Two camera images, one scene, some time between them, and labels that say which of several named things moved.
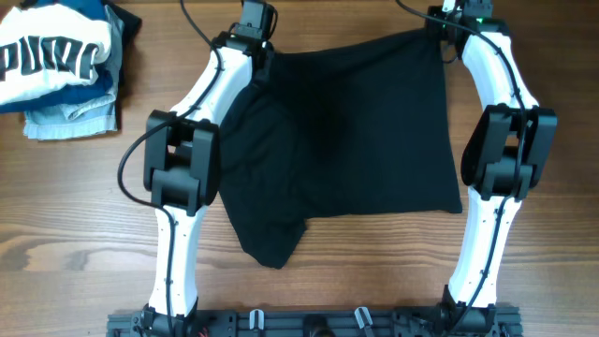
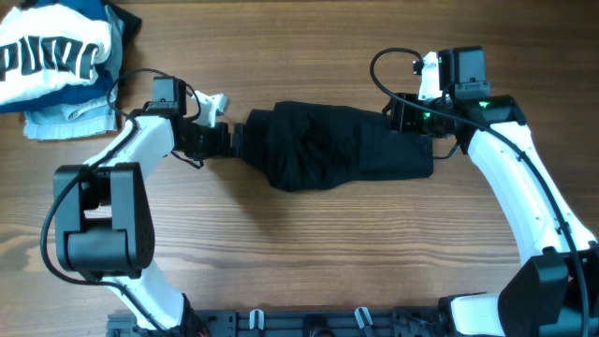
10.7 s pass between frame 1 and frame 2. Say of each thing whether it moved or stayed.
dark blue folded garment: stayed
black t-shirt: moved
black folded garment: stayed
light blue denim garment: stayed
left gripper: moved
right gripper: moved
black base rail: stayed
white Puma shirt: stayed
